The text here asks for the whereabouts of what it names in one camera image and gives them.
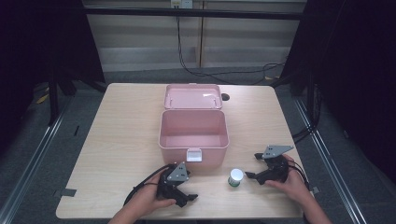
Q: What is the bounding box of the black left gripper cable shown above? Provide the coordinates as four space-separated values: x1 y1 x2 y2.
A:
123 163 172 207

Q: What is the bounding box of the black metal stand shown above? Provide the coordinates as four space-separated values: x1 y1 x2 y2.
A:
47 69 61 127

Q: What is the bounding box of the black wall cable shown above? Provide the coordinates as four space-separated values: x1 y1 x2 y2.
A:
176 15 286 86

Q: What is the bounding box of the white wall socket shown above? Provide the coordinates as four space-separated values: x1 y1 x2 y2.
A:
170 0 194 9

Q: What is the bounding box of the person's left hand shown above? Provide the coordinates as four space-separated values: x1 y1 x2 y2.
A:
130 177 177 219

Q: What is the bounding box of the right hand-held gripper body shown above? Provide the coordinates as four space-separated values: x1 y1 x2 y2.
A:
262 145 295 185

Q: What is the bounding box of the dark curtain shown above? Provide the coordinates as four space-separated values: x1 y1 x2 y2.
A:
270 0 396 185
0 0 106 157

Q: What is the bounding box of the person's right hand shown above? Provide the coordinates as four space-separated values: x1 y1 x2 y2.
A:
264 153 313 207

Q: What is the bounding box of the yellow floor tape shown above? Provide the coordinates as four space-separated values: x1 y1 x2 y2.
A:
35 92 50 105

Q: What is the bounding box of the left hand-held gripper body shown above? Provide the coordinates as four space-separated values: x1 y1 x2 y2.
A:
156 161 191 201

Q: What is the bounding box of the metal floor rail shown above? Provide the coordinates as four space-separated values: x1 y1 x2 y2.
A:
0 99 74 224
292 96 367 224

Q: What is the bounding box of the white bottle green label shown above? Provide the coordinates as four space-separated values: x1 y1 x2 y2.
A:
227 168 245 189

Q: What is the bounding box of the black horizontal bar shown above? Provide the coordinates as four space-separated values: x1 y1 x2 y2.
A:
83 7 308 21

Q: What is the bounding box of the pink plastic storage box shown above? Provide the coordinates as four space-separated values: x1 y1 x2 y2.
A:
158 82 231 171

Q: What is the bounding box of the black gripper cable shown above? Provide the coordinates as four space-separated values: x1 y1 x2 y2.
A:
123 163 172 207
288 160 311 191

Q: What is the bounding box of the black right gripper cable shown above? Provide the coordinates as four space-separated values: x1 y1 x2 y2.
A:
288 160 311 191

